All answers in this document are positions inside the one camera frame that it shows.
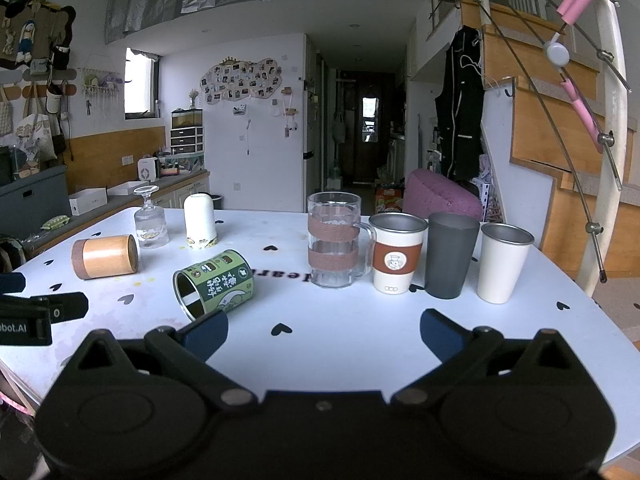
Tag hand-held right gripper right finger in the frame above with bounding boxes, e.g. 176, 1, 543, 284
392, 309, 591, 406

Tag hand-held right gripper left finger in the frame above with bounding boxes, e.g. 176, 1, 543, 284
60, 311, 257, 407

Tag green printed tin cup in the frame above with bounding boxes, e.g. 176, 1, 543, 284
172, 249, 255, 321

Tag bamboo wooden cup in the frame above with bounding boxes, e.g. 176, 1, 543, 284
71, 234, 140, 280

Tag dark grey cup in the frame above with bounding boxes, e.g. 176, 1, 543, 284
423, 211, 481, 300

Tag steel cup with brown sleeve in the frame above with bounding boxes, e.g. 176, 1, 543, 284
368, 212, 429, 295

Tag white steel cup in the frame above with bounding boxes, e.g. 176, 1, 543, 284
475, 223, 535, 305

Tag white printed cup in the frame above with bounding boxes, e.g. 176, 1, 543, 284
183, 192, 219, 250

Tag grey storage box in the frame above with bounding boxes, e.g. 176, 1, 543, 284
0, 164, 69, 229

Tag white cardboard box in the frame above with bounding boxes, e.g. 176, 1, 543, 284
68, 187, 108, 216

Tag clear glass goblet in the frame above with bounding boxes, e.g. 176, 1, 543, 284
133, 185, 170, 250

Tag flat white tray box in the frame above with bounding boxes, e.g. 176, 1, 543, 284
107, 180, 152, 197

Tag purple bean bag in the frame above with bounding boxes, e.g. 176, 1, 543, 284
402, 168, 484, 222

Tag glass mug with brown bands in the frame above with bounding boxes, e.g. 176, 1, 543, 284
306, 191, 377, 291

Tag orange cardboard box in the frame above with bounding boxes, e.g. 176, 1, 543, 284
374, 184, 405, 214

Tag printed tote bag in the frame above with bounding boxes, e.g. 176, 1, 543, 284
14, 82, 57, 162

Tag white drawer organizer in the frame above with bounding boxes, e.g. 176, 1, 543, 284
169, 127, 206, 156

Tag dark wooden door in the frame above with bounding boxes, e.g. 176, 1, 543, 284
354, 84, 390, 184

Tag glass fish tank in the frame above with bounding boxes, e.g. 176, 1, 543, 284
171, 108, 205, 130

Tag black hanging coat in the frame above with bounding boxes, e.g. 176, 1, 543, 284
433, 25, 485, 182

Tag window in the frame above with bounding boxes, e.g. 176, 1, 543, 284
123, 47, 161, 121

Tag wooden staircase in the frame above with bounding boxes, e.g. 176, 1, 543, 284
460, 0, 640, 286

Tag cloud-shaped photo board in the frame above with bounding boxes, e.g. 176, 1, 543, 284
200, 57, 284, 107

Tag long pink foam tube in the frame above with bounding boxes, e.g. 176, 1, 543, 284
562, 80, 604, 154

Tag round grey clip device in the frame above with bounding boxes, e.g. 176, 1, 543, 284
542, 40, 571, 66

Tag macrame wall hanging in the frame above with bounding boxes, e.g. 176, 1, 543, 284
77, 67, 124, 117

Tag wall board with doll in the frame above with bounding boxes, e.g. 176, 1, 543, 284
0, 0, 77, 69

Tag white stair railing post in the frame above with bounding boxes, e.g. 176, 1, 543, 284
580, 0, 630, 302

